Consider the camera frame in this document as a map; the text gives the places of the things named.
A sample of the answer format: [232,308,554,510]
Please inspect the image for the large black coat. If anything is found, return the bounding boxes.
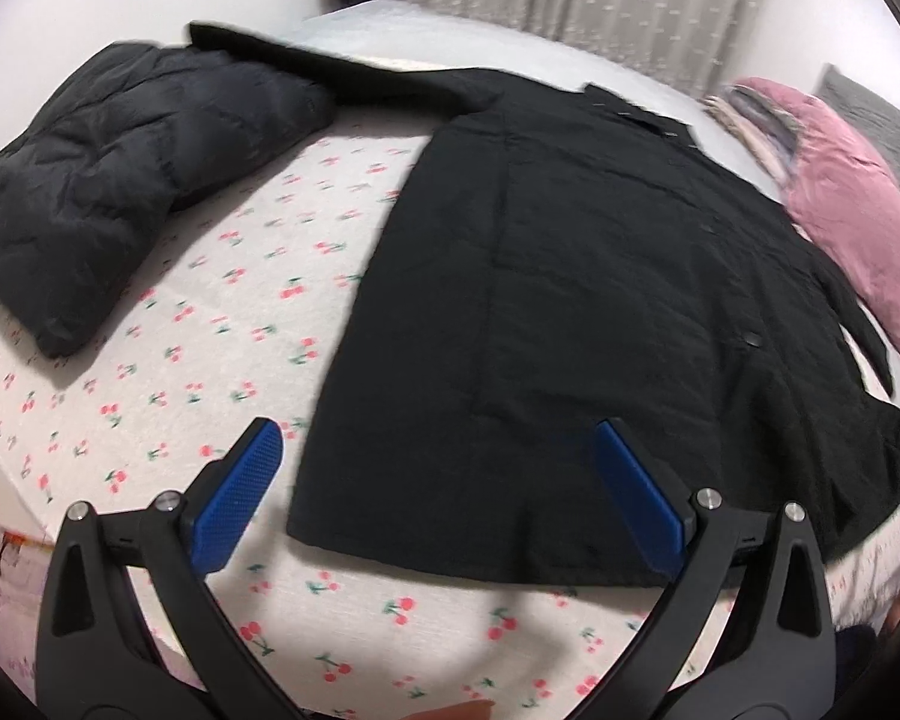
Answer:
[190,23,900,587]

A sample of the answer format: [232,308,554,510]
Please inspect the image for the cherry print bed sheet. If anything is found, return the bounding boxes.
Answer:
[0,7,900,718]

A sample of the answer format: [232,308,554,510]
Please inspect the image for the folded black puffer jacket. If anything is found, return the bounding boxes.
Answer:
[0,43,333,358]

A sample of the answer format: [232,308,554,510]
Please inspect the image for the pink pillow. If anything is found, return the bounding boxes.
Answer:
[735,76,900,352]

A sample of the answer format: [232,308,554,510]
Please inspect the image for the folded striped blanket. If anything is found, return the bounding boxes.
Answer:
[701,83,803,188]

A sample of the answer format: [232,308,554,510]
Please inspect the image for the grey headboard cushion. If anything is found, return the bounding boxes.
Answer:
[814,65,900,187]

